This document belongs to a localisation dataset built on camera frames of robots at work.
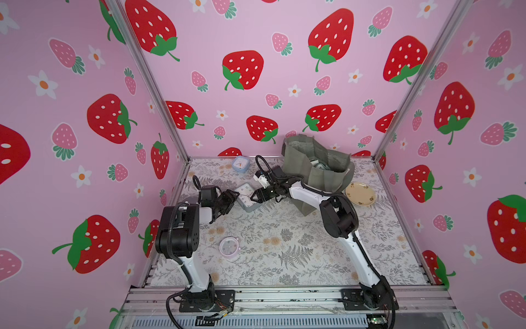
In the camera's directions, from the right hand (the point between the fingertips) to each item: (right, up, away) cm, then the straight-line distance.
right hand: (250, 199), depth 98 cm
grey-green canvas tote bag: (+33, +14, -20) cm, 41 cm away
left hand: (-6, +1, +1) cm, 6 cm away
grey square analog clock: (-4, 0, +3) cm, 5 cm away
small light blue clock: (-7, +18, +17) cm, 26 cm away
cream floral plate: (+57, +2, +7) cm, 58 cm away
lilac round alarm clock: (-8, -18, -14) cm, 24 cm away
